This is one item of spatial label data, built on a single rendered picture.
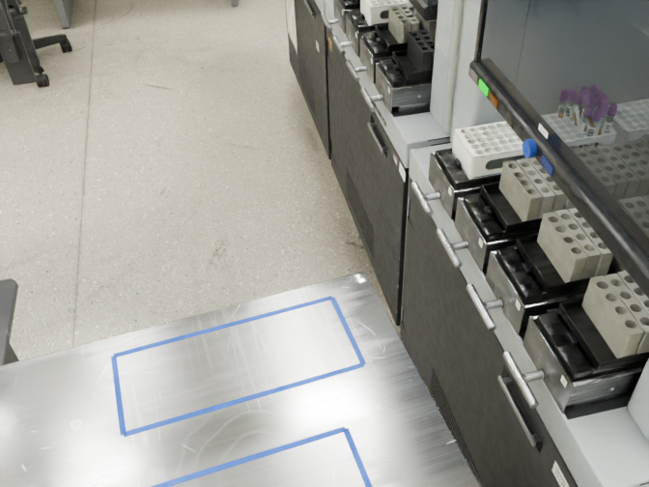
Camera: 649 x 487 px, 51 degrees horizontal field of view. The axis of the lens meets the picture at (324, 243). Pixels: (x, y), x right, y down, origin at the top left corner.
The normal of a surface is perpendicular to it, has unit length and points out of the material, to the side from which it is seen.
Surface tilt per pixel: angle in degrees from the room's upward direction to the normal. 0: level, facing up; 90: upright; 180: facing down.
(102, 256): 0
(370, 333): 0
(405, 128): 0
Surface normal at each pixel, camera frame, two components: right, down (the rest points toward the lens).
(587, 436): -0.04, -0.74
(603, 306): -0.98, 0.16
